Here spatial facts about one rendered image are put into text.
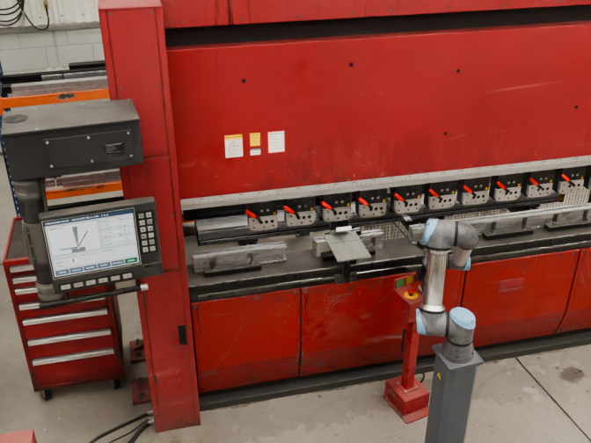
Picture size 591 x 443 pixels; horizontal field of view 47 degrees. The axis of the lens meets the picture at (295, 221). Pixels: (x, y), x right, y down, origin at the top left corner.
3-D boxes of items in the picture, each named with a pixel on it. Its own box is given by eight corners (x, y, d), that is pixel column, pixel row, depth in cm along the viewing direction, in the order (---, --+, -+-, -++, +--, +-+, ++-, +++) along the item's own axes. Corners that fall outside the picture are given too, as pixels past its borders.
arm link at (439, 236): (448, 341, 309) (459, 222, 298) (414, 337, 311) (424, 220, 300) (446, 332, 320) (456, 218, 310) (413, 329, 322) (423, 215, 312)
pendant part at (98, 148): (40, 323, 288) (-3, 134, 246) (39, 291, 308) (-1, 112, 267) (161, 300, 302) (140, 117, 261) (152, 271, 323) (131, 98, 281)
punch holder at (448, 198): (428, 210, 377) (431, 183, 369) (422, 203, 384) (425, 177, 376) (454, 206, 380) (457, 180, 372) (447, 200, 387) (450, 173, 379)
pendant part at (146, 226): (54, 294, 281) (38, 218, 264) (53, 279, 291) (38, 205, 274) (164, 275, 294) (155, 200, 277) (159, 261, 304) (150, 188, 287)
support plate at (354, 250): (338, 262, 350) (338, 260, 349) (324, 236, 372) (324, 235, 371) (371, 257, 353) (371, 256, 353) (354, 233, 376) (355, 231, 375)
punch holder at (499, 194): (494, 202, 385) (499, 175, 377) (487, 195, 392) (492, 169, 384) (519, 199, 388) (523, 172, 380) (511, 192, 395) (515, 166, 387)
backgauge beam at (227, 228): (198, 247, 384) (197, 230, 379) (195, 235, 396) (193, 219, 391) (564, 202, 431) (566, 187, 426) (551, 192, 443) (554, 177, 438)
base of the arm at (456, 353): (480, 359, 316) (483, 343, 311) (450, 366, 312) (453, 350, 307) (463, 340, 329) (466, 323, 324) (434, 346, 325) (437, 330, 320)
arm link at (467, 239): (484, 218, 301) (469, 255, 346) (458, 216, 302) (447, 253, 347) (484, 243, 296) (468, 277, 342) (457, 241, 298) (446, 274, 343)
